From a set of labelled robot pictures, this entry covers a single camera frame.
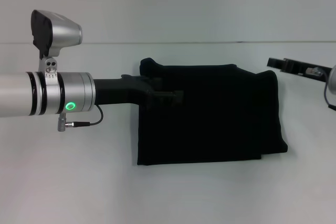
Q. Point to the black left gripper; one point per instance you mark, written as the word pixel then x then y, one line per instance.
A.
pixel 118 91

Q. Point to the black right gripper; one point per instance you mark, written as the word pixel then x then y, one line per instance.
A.
pixel 302 68

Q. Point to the black shirt with pink print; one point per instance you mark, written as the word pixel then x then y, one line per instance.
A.
pixel 210 124

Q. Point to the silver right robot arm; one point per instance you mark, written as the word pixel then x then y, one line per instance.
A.
pixel 332 78

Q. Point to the silver vented wrist camera box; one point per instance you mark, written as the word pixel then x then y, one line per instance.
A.
pixel 55 32

